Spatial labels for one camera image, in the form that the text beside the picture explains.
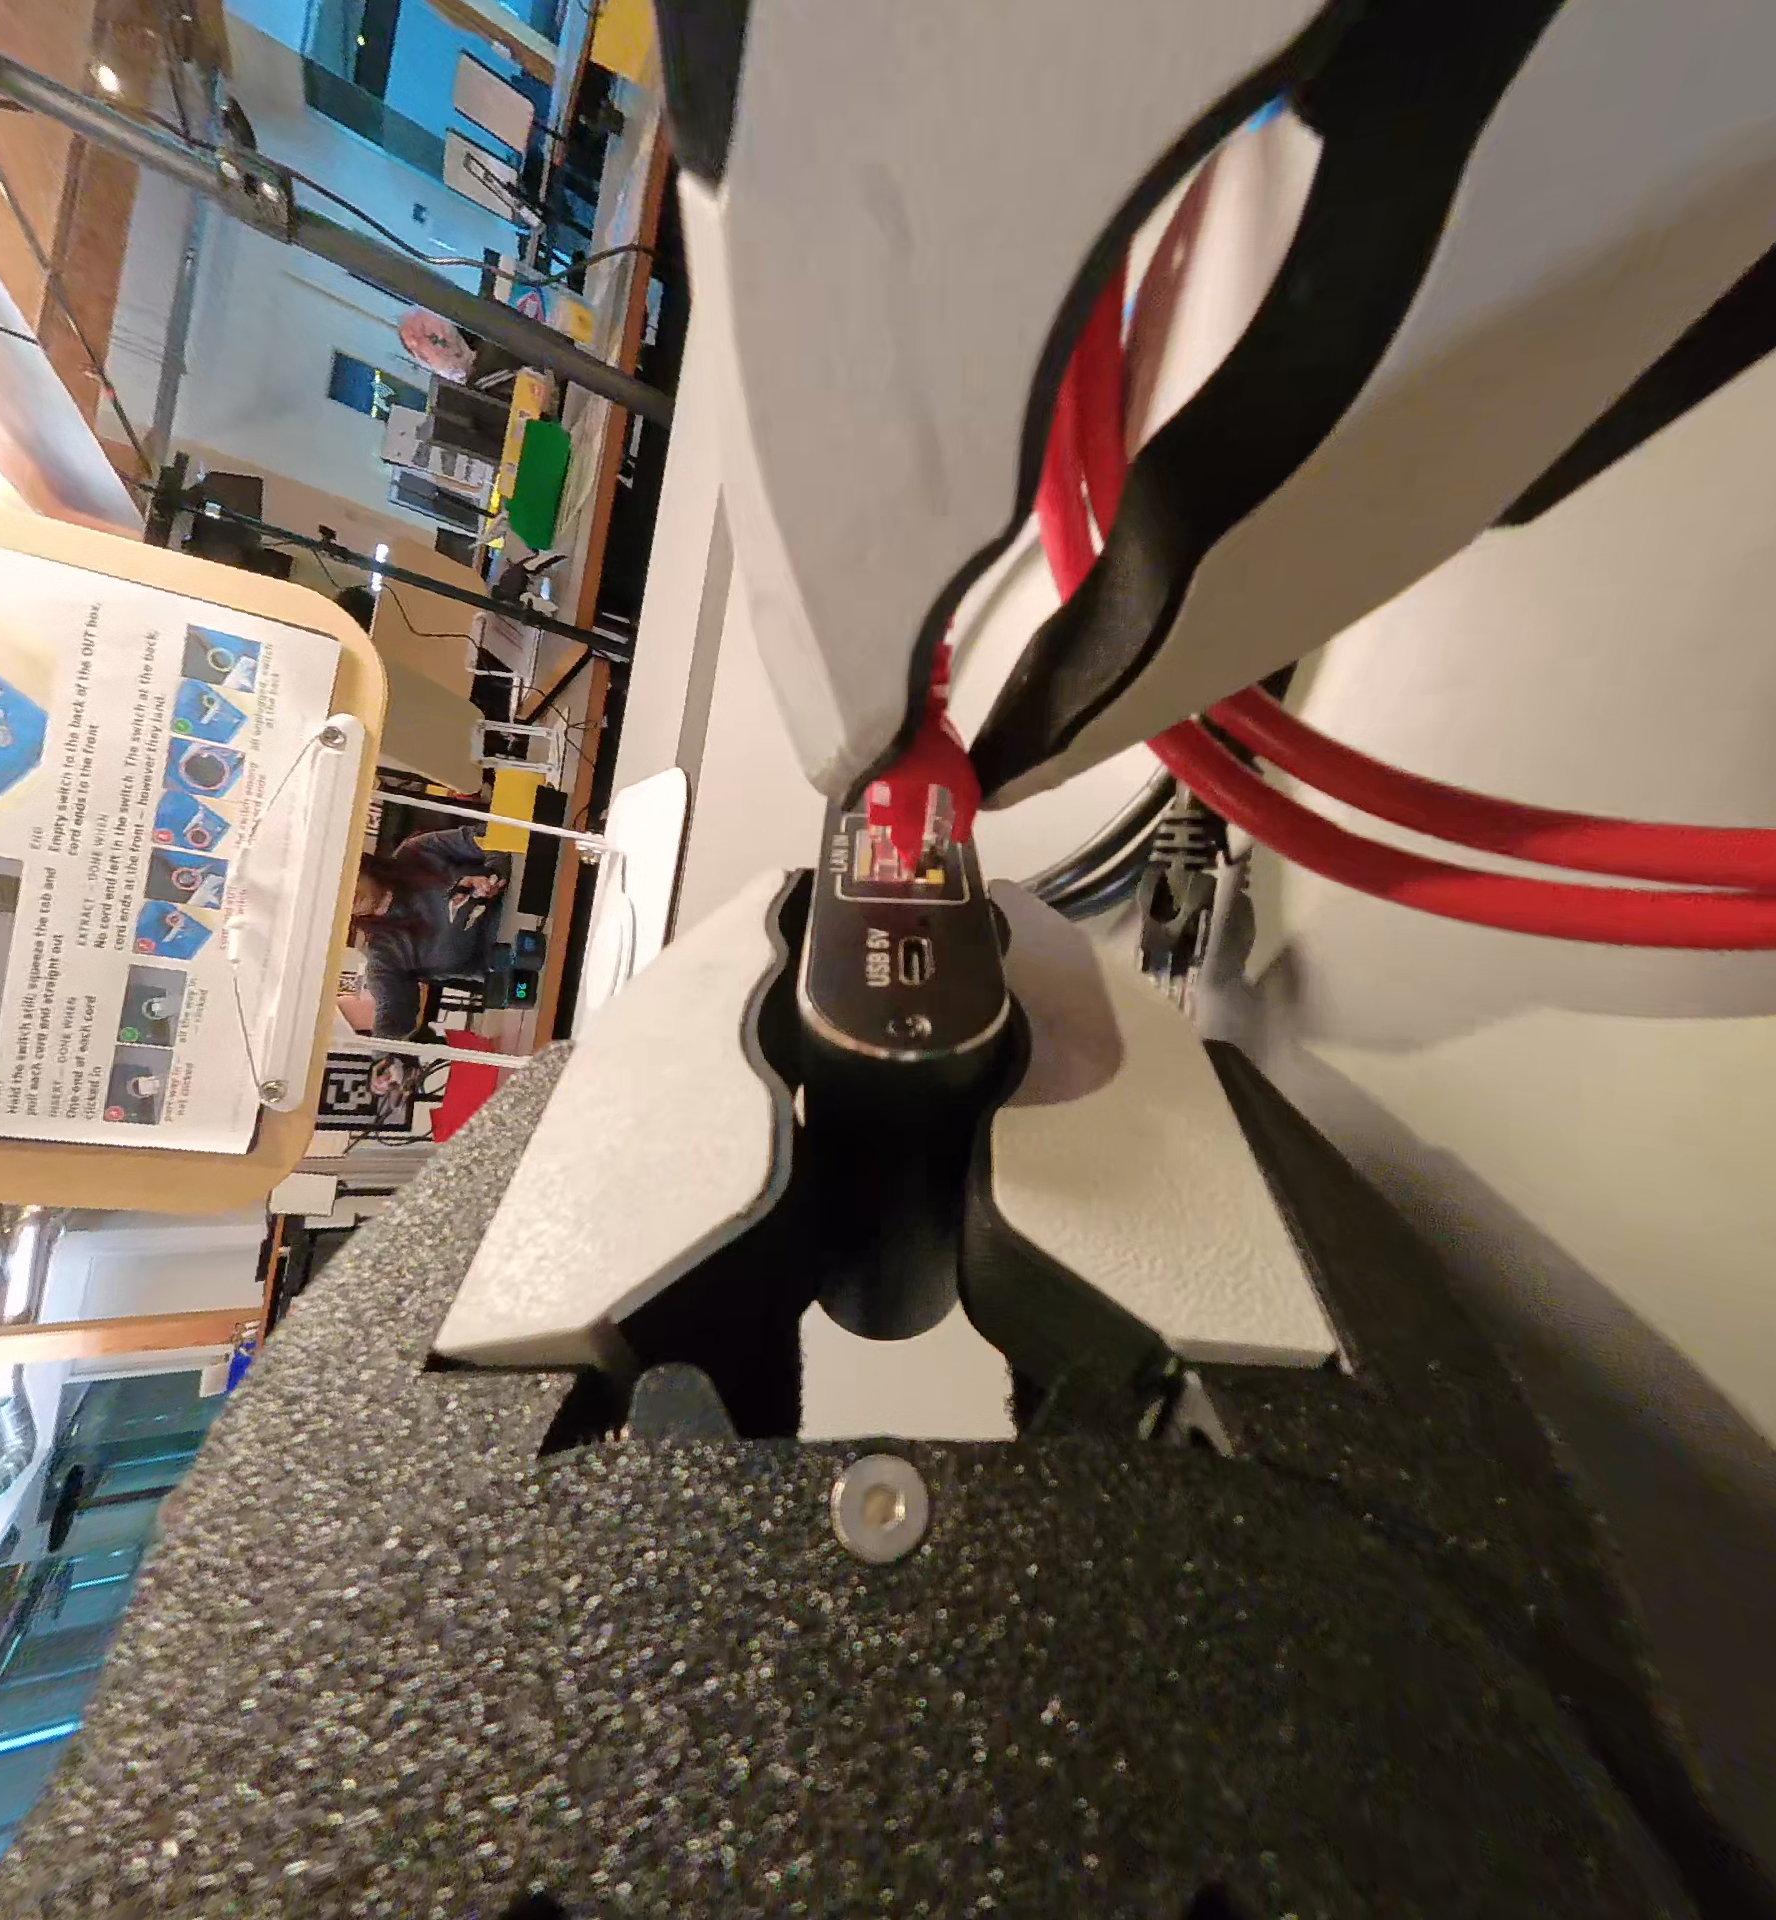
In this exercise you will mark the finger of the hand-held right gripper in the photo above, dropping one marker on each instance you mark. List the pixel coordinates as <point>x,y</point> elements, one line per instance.
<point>1654,150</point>
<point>904,299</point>

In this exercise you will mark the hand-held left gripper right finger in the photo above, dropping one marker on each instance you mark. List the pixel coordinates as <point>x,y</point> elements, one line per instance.
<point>1159,1187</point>

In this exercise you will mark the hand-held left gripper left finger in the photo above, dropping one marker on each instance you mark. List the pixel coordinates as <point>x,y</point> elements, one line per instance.
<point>632,1169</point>

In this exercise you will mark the black network switch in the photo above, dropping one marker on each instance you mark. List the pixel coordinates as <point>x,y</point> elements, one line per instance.
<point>904,961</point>

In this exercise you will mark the red storage bin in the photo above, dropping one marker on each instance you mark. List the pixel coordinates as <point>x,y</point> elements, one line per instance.
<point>462,1087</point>

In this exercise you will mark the black timer green display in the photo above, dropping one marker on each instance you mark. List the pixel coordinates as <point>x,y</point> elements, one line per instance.
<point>519,988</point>

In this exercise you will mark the black white marker tag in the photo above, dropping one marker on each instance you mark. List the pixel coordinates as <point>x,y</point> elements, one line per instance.
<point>374,1104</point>

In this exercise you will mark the white rounded board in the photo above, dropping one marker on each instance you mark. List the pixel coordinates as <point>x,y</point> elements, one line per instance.
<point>646,885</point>

